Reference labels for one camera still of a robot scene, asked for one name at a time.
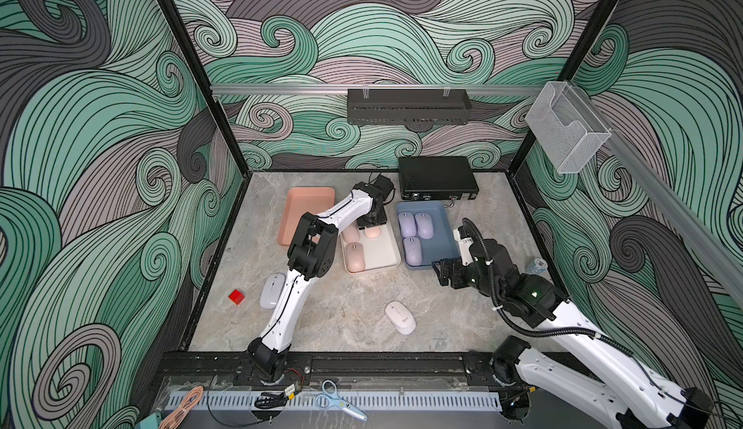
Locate blue handled scissors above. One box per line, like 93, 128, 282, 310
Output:
315, 380, 368, 421

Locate blue storage tray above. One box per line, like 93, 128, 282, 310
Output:
396, 201, 460, 270

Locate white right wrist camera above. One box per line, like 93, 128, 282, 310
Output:
453, 226, 474, 267

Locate orange cable coil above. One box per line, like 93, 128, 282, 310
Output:
156, 385, 205, 429

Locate pink mouse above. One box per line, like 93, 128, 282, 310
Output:
342, 222, 361, 244
344, 243, 366, 273

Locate black ribbed briefcase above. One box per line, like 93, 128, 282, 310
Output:
398, 156, 479, 201

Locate white slotted cable duct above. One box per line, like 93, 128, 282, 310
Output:
193, 391, 502, 412

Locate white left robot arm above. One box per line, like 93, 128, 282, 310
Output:
247, 175, 395, 382

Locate cream storage tray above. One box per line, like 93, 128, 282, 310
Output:
341, 224, 402, 274

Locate white mouse with logo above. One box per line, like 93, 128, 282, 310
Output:
384, 301, 416, 335

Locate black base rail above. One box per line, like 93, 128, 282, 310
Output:
153, 351, 502, 388

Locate clear plastic wall holder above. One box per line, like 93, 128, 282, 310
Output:
526, 82, 611, 175

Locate purple mouse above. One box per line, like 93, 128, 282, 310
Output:
404, 237, 423, 267
414, 212, 435, 239
398, 212, 417, 239

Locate pink storage tray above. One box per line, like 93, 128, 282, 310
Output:
277, 187, 336, 247

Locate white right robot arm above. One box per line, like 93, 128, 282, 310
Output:
433, 239, 713, 428

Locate peach mouse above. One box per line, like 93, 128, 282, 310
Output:
364, 226, 381, 239

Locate pale blue white mouse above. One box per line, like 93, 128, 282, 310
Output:
259, 273, 286, 310

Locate aluminium wall rail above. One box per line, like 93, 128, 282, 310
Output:
211, 83, 544, 96

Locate red small cube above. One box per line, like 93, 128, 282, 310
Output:
228, 290, 245, 305

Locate black wall shelf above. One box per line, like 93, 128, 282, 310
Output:
346, 90, 472, 125

